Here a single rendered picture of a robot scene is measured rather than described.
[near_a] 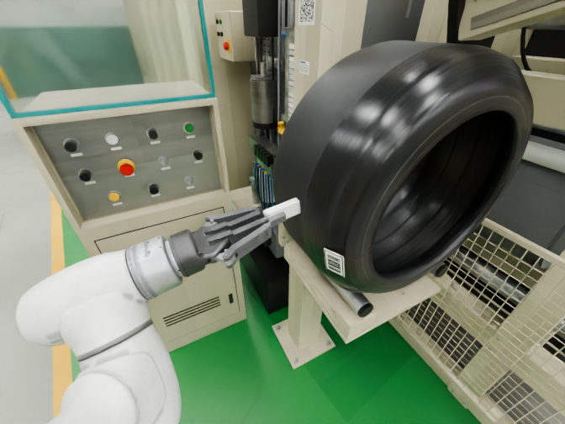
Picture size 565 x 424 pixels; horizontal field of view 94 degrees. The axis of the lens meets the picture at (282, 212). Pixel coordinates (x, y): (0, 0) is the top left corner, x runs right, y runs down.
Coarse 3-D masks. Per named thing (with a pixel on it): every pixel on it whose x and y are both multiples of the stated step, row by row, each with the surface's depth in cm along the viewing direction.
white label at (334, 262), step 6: (330, 252) 48; (330, 258) 49; (336, 258) 48; (342, 258) 46; (330, 264) 50; (336, 264) 49; (342, 264) 48; (330, 270) 51; (336, 270) 50; (342, 270) 49; (342, 276) 50
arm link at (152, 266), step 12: (156, 240) 42; (132, 252) 40; (144, 252) 40; (156, 252) 40; (168, 252) 41; (132, 264) 39; (144, 264) 39; (156, 264) 39; (168, 264) 40; (132, 276) 38; (144, 276) 39; (156, 276) 39; (168, 276) 40; (180, 276) 44; (144, 288) 39; (156, 288) 40; (168, 288) 42
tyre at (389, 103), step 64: (384, 64) 44; (448, 64) 39; (512, 64) 44; (320, 128) 46; (384, 128) 39; (448, 128) 40; (512, 128) 51; (320, 192) 45; (384, 192) 42; (448, 192) 78; (320, 256) 51; (384, 256) 79; (448, 256) 70
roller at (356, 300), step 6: (330, 282) 73; (336, 288) 71; (342, 294) 69; (348, 294) 67; (354, 294) 67; (360, 294) 66; (348, 300) 67; (354, 300) 66; (360, 300) 65; (366, 300) 65; (354, 306) 66; (360, 306) 64; (366, 306) 64; (372, 306) 66; (360, 312) 64; (366, 312) 65
